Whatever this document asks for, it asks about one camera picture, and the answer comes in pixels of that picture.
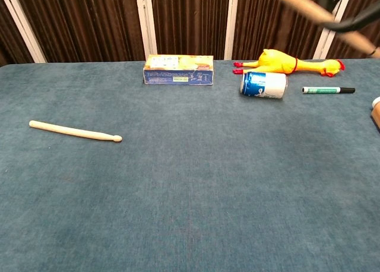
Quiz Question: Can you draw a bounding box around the yellow rubber chicken toy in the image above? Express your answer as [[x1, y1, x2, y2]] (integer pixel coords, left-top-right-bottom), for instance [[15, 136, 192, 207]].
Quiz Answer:
[[233, 48, 346, 77]]

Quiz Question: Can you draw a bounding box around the light wooden drumstick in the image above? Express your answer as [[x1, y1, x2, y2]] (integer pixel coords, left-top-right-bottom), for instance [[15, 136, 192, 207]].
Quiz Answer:
[[261, 0, 380, 58], [28, 120, 123, 143]]

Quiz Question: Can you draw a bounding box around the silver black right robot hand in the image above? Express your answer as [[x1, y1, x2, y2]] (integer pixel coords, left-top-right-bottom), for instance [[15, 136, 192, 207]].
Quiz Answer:
[[318, 0, 380, 34]]

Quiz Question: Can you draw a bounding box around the blue table cloth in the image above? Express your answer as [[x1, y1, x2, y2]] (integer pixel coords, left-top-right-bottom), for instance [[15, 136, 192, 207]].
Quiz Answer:
[[0, 58, 380, 272]]

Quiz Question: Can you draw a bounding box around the brown pleated curtain panel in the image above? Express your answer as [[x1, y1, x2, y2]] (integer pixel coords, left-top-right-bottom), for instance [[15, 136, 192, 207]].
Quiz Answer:
[[233, 0, 339, 61], [150, 0, 231, 61], [0, 0, 34, 67], [326, 0, 380, 60], [13, 0, 145, 64]]

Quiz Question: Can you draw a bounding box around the blue and white drink can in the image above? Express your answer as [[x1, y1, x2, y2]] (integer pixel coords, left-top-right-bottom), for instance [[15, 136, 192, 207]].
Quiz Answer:
[[239, 71, 289, 100]]

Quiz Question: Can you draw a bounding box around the brown bottle with white cap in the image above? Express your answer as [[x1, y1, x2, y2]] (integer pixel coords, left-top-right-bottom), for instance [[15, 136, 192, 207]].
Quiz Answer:
[[370, 96, 380, 130]]

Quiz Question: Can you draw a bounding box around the white screen frame post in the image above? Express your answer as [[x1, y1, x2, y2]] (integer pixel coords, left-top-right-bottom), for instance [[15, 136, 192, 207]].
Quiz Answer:
[[223, 0, 240, 61], [134, 0, 158, 61], [312, 0, 356, 60], [0, 0, 48, 64]]

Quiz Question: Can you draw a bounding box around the green marker with black cap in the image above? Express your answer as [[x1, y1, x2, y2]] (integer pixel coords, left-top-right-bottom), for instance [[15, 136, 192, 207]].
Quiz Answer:
[[302, 86, 356, 94]]

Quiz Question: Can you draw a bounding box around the blue and yellow cardboard box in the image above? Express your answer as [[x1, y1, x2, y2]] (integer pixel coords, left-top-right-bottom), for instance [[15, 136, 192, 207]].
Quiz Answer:
[[143, 54, 214, 86]]

